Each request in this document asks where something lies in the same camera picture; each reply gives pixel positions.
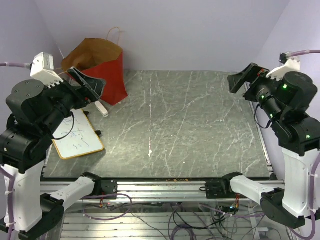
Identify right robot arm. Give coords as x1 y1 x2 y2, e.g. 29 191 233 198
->
220 63 320 229

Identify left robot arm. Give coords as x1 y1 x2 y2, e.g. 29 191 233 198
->
0 67 106 240

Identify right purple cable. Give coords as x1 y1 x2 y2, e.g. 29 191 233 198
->
279 49 320 62

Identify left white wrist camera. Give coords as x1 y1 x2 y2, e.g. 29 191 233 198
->
30 52 64 88

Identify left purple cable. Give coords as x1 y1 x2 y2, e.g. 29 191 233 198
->
0 61 33 69

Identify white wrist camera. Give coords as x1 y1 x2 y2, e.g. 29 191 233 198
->
30 52 64 88
266 52 301 81

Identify aluminium frame rail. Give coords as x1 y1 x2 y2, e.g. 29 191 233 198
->
40 180 285 204

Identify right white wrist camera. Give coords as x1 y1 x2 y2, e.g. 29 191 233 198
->
266 52 301 81

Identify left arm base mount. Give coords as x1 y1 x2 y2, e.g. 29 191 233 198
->
91 179 118 200

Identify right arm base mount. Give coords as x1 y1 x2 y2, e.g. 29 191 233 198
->
199 178 235 199

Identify purple cable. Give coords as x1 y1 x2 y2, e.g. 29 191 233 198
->
279 49 320 62
0 61 33 69

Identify loose cables under table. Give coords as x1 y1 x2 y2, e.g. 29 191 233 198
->
82 194 273 240

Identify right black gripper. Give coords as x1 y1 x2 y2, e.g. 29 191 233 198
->
227 62 285 123

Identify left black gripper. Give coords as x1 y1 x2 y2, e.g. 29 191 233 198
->
40 65 107 134

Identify white eraser marker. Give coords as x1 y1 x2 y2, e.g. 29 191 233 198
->
94 101 109 117

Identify red paper bag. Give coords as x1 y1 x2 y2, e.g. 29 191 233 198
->
60 33 128 106

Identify small whiteboard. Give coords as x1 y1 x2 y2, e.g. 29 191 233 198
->
53 109 105 160

